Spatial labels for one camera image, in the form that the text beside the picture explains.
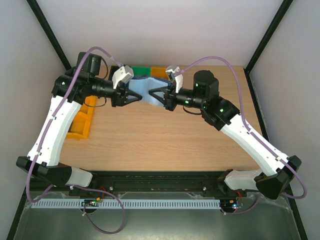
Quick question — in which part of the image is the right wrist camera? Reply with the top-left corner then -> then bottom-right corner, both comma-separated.
165,65 -> 183,93

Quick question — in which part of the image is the black storage bin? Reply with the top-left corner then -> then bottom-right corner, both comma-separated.
108,65 -> 120,81

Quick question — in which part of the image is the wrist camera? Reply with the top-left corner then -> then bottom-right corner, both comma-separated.
111,65 -> 134,90
165,65 -> 183,93

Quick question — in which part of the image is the small orange storage bin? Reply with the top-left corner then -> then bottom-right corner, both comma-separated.
150,66 -> 168,79

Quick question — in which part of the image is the blue card holder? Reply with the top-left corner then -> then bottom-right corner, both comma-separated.
127,76 -> 171,107

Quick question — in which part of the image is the green storage bin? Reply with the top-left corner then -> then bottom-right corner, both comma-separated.
131,66 -> 151,77

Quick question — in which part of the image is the left black frame post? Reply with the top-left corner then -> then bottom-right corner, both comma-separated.
26,0 -> 72,70

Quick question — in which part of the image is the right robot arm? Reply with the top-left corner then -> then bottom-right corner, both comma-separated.
148,70 -> 302,200

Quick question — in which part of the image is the black frame post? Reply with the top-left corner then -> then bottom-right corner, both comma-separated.
26,0 -> 72,70
243,0 -> 295,73

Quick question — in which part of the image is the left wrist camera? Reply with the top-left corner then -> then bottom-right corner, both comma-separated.
111,65 -> 134,90

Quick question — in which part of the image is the right black frame post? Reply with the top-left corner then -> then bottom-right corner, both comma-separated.
243,0 -> 295,73

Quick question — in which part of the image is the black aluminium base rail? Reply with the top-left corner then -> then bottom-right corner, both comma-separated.
24,170 -> 291,198

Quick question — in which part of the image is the white slotted cable duct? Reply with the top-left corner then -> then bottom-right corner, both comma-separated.
31,198 -> 221,210

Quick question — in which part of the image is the orange three-compartment bin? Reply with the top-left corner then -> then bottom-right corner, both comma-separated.
66,96 -> 98,140

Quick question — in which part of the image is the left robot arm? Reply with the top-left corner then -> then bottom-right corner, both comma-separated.
16,52 -> 142,187

